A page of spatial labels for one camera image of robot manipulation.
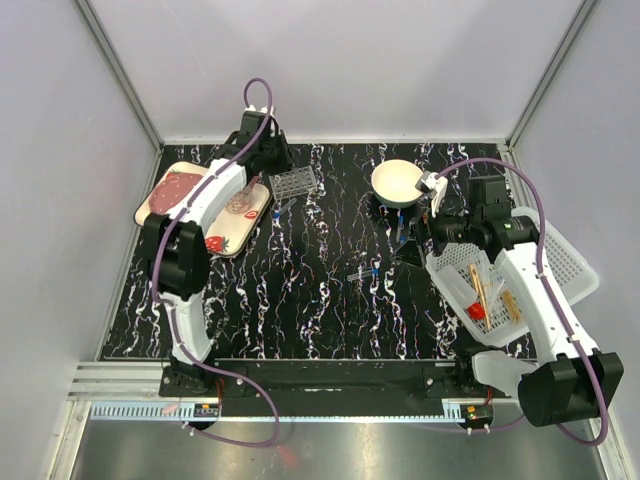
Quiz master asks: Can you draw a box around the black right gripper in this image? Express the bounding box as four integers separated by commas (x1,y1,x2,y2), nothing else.
391,194,482,268

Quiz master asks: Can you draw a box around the blue cap tube horizontal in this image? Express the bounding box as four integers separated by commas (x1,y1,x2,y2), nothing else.
347,268,379,282

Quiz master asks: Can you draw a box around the white wash bottle red cap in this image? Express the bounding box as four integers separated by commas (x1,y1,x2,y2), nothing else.
439,265,485,320

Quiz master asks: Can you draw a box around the wooden test tube clamp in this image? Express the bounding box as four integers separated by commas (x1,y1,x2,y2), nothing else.
469,264,492,329

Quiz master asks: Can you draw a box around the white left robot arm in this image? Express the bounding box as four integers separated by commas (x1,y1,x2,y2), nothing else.
142,107,292,396

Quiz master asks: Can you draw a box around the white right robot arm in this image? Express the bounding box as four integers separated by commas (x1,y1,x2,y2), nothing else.
409,173,624,427

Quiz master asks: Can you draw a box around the clear test tube rack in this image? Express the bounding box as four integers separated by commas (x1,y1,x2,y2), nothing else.
269,166,317,201

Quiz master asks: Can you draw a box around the blue cap tube under bowl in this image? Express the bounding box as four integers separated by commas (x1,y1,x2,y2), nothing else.
395,212,404,244

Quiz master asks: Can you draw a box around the pink floral mug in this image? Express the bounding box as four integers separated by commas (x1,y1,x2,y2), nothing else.
226,176,259,214

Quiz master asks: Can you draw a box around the cream green bowl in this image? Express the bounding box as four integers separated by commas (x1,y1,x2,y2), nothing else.
371,159,423,209

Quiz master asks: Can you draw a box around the pink dotted plate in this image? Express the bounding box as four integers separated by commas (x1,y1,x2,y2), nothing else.
148,173,202,214

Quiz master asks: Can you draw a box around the strawberry print tray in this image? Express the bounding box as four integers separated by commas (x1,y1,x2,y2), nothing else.
134,161,272,258

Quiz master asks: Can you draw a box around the white plastic basket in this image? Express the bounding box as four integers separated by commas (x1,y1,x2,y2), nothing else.
426,223,599,348

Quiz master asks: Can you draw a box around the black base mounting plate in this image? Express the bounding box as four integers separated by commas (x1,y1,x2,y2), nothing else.
159,359,488,418

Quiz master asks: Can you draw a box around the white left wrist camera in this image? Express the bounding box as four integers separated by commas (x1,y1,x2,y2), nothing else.
245,104,276,117

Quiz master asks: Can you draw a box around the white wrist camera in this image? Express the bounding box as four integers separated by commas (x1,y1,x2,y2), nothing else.
245,104,276,117
415,171,448,218

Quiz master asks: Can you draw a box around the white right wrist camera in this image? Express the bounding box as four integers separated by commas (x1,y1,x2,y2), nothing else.
415,171,448,218

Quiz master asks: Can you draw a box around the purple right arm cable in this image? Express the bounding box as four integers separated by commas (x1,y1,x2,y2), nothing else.
434,158,610,447

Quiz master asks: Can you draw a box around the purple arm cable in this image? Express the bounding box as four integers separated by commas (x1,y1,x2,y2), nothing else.
434,158,610,447
149,77,281,447

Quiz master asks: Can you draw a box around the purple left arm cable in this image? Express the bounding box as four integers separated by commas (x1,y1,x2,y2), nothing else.
149,77,281,447

